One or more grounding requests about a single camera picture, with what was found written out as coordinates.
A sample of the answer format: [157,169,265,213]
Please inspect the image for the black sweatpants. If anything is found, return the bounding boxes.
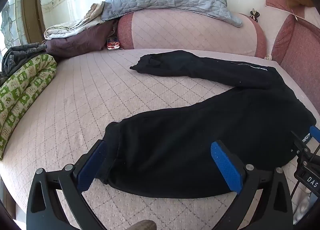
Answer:
[97,51,316,199]

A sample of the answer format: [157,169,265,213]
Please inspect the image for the red padded headboard cushion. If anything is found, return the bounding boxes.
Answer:
[261,0,319,111]

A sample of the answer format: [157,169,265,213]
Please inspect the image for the green patterned rolled quilt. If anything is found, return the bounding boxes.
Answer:
[0,54,57,157]

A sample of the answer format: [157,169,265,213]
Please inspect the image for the pink quilted bed cover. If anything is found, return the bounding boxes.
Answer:
[1,49,235,229]

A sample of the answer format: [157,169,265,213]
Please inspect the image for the small black bow ornament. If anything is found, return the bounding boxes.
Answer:
[250,8,260,23]

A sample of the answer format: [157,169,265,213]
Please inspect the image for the pink bolster pillow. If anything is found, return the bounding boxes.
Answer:
[117,9,267,58]

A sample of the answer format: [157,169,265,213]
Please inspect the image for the dark grey folded clothes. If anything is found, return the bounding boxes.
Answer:
[2,43,47,76]

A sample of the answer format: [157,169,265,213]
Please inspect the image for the red white small box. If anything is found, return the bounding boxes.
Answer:
[107,37,120,50]

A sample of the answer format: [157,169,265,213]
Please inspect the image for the stained glass window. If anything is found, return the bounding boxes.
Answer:
[1,0,26,59]

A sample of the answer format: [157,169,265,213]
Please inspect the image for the dark purple folded blanket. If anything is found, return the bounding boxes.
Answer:
[44,19,118,61]

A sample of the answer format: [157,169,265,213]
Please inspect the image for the cream folded blanket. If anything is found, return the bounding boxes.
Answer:
[43,2,104,40]

